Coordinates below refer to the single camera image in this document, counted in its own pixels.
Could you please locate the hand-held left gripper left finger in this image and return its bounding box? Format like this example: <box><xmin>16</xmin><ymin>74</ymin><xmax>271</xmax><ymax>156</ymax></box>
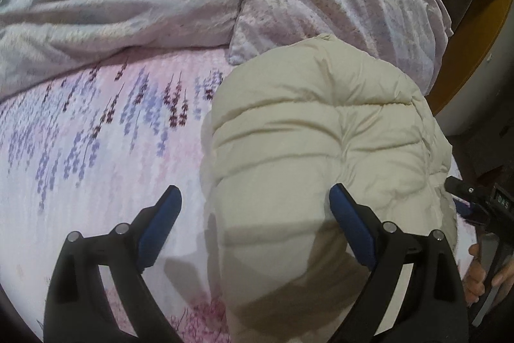
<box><xmin>42</xmin><ymin>185</ymin><xmax>183</xmax><ymax>343</ymax></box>

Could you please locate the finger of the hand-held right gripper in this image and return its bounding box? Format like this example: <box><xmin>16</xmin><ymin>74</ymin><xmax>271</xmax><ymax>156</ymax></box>
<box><xmin>454</xmin><ymin>200</ymin><xmax>486</xmax><ymax>226</ymax></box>
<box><xmin>444</xmin><ymin>176</ymin><xmax>476</xmax><ymax>200</ymax></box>

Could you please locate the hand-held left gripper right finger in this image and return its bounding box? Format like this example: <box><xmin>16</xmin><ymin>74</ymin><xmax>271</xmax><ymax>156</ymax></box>
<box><xmin>328</xmin><ymin>183</ymin><xmax>470</xmax><ymax>343</ymax></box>

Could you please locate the beige quilted down jacket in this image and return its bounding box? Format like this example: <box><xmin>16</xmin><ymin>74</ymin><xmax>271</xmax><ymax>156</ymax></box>
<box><xmin>199</xmin><ymin>33</ymin><xmax>459</xmax><ymax>343</ymax></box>

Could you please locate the person's right hand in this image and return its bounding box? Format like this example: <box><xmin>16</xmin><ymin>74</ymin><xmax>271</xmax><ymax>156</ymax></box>
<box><xmin>463</xmin><ymin>242</ymin><xmax>514</xmax><ymax>304</ymax></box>

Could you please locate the pink floral bed sheet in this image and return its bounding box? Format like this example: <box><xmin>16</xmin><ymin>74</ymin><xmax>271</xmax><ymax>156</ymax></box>
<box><xmin>0</xmin><ymin>45</ymin><xmax>484</xmax><ymax>343</ymax></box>

